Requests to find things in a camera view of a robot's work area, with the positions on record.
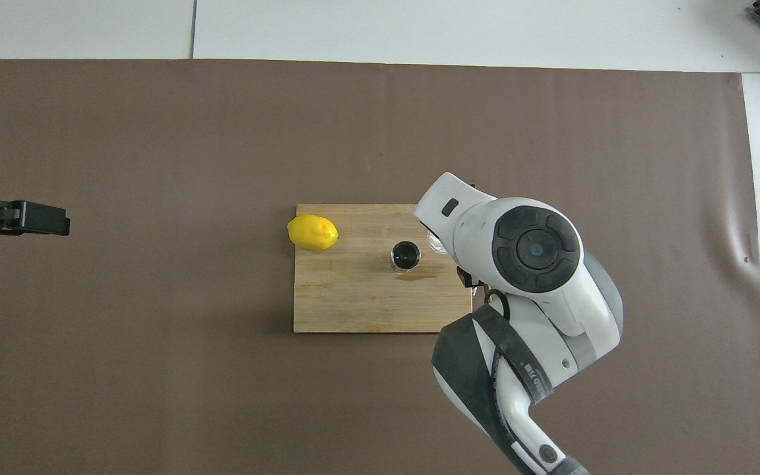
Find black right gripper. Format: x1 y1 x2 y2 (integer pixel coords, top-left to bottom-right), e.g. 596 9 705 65
457 265 485 291

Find clear textured glass cup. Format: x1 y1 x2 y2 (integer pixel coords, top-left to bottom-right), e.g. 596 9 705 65
426 226 452 257

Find steel double jigger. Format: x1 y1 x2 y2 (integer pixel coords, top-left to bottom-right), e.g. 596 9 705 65
390 240 422 273

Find wooden cutting board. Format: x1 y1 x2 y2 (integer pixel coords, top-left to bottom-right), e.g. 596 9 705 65
293 203 475 334

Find yellow lemon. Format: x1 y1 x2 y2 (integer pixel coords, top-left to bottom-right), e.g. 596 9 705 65
287 214 340 251

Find brown table mat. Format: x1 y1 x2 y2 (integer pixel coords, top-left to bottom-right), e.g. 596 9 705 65
0 58 760 475

